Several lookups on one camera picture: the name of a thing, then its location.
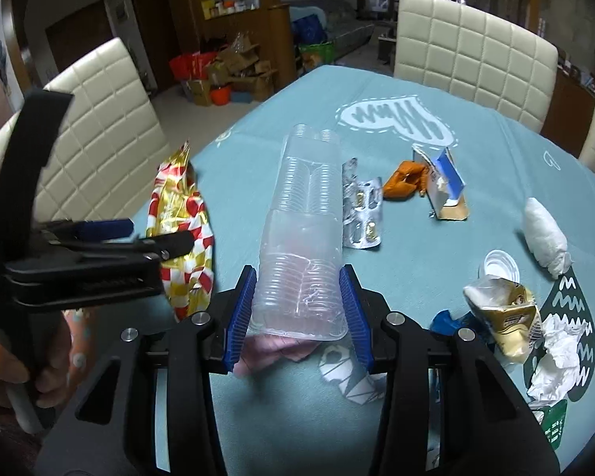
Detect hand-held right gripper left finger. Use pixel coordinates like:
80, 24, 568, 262
34, 264, 259, 476

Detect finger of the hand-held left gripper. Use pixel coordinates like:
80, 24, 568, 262
38, 218, 134, 245
54, 230, 195, 263

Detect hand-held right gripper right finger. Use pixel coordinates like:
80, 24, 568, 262
338, 264, 561, 476

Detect red gold striped snack wrapper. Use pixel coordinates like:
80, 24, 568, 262
145, 141, 216, 322

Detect clear plastic cup sleeve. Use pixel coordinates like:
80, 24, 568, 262
247, 123, 350, 342

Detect beige paper cup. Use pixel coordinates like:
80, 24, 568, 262
463, 278, 543, 363

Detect white tissue wad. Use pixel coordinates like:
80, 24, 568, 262
520, 197, 573, 279

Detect person's left hand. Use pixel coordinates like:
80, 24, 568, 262
0, 316, 73, 410

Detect pink paper scrap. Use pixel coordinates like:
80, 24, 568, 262
233, 334, 321, 375

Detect white patterned wrapper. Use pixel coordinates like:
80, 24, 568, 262
319, 344, 388, 403

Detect blue wrapper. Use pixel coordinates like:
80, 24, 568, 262
430, 310, 491, 343

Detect silver blister pack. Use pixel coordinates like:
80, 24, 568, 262
341, 157, 384, 251

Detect person's patterned clothing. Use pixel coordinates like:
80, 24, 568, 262
63, 307, 96, 390

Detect orange peel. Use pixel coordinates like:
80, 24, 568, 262
382, 160, 430, 202

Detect clear plastic lid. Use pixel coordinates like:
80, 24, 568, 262
478, 249, 521, 283

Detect torn blue white carton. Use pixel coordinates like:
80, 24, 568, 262
411, 144, 472, 221

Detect brown wooden door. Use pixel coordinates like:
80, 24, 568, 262
44, 0, 115, 77

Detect red bag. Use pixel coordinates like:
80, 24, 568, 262
169, 51, 219, 83

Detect pile of cardboard boxes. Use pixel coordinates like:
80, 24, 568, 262
181, 32, 278, 107

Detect blue printed tablecloth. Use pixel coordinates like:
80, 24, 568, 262
74, 63, 595, 476

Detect crumpled white tissue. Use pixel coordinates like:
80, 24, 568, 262
526, 315, 583, 402

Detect green packet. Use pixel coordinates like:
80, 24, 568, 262
528, 399, 568, 452

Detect wooden cabinet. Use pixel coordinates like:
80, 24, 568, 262
198, 2, 298, 95

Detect green bag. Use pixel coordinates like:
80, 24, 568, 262
297, 41, 335, 69

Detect assorted boxes and bottles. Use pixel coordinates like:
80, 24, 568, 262
201, 0, 261, 18

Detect blue bag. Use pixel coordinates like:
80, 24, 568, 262
292, 14, 328, 45

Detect grey sofa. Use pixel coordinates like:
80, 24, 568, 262
290, 0, 378, 58

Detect wooden sideboard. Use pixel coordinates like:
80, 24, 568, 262
540, 54, 595, 144

